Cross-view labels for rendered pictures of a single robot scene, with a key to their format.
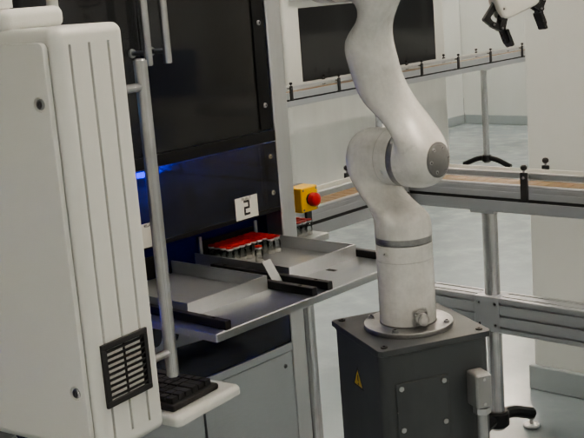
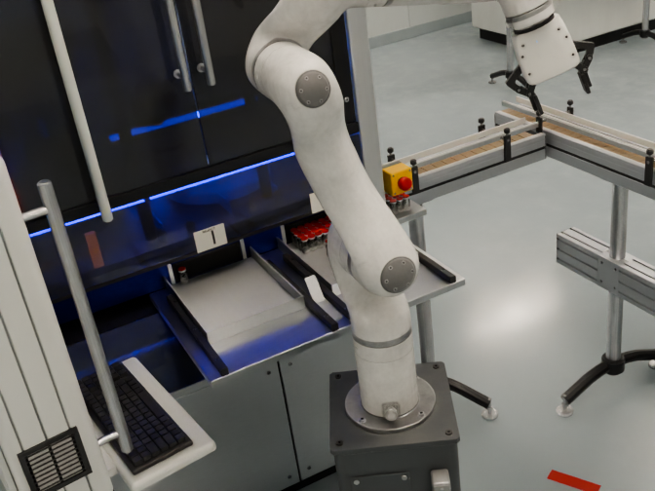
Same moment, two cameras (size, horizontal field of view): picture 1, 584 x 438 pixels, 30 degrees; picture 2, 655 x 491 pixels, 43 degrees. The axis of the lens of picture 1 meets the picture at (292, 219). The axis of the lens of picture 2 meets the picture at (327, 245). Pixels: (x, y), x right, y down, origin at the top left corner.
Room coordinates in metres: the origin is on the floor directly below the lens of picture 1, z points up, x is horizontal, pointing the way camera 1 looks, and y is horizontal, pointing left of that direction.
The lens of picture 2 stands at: (0.93, -0.70, 1.98)
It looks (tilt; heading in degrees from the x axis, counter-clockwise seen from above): 28 degrees down; 23
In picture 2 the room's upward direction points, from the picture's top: 8 degrees counter-clockwise
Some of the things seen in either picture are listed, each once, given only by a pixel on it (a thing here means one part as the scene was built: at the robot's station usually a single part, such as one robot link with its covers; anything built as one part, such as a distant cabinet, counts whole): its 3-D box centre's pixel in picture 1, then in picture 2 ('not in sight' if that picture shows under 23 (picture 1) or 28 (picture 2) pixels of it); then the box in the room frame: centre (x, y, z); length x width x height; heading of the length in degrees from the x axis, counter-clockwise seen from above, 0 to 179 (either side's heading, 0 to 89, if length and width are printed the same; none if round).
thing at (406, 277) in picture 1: (406, 282); (386, 367); (2.23, -0.23, 0.95); 0.19 x 0.19 x 0.18
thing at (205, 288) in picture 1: (179, 287); (231, 291); (2.55, 0.28, 0.90); 0.34 x 0.26 x 0.04; 47
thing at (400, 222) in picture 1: (388, 183); (368, 272); (2.26, -0.21, 1.16); 0.19 x 0.12 x 0.24; 43
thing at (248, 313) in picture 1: (249, 284); (302, 289); (2.63, 0.12, 0.87); 0.70 x 0.48 x 0.02; 137
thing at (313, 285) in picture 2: (288, 275); (324, 297); (2.54, 0.02, 0.91); 0.14 x 0.03 x 0.06; 47
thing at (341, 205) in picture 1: (328, 201); (449, 161); (3.37, -0.12, 0.92); 0.69 x 0.16 x 0.16; 137
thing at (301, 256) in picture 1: (275, 255); (344, 249); (2.80, 0.05, 0.90); 0.34 x 0.26 x 0.04; 47
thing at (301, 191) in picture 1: (301, 197); (396, 178); (3.06, -0.03, 0.99); 0.08 x 0.07 x 0.07; 47
